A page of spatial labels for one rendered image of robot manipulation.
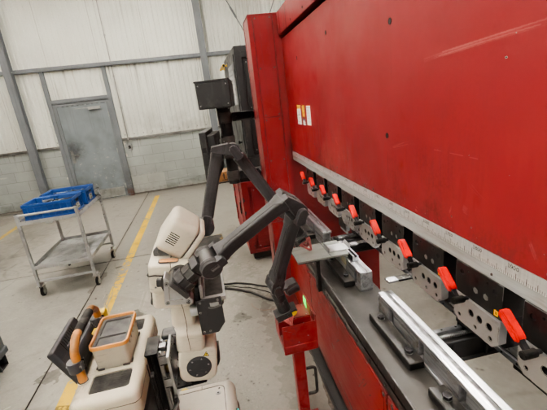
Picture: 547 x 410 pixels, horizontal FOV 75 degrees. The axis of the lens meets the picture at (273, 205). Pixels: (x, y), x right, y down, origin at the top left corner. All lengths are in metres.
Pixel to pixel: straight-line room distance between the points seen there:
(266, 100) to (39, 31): 7.09
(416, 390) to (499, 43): 0.97
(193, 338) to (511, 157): 1.28
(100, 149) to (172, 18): 3.21
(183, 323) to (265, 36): 1.82
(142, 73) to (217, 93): 6.03
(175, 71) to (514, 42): 8.00
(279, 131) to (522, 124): 1.92
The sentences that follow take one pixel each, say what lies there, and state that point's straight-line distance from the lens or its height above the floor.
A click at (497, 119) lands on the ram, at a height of 1.69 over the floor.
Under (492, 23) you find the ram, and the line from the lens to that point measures 0.86.
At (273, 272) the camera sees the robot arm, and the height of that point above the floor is 1.09.
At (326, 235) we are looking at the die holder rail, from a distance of 2.19.
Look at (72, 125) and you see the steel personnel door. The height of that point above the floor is 1.70.
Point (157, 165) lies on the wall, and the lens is 8.67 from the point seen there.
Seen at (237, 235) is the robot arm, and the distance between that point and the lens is 1.27.
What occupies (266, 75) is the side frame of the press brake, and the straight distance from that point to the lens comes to 2.52.
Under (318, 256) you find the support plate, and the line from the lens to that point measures 1.79.
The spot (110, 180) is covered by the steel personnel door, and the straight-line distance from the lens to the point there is 8.86.
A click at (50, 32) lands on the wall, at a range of 9.06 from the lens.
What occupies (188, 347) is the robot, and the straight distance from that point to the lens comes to 1.62.
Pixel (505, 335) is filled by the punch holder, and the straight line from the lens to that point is 0.98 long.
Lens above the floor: 1.78
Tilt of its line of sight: 17 degrees down
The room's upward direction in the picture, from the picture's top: 7 degrees counter-clockwise
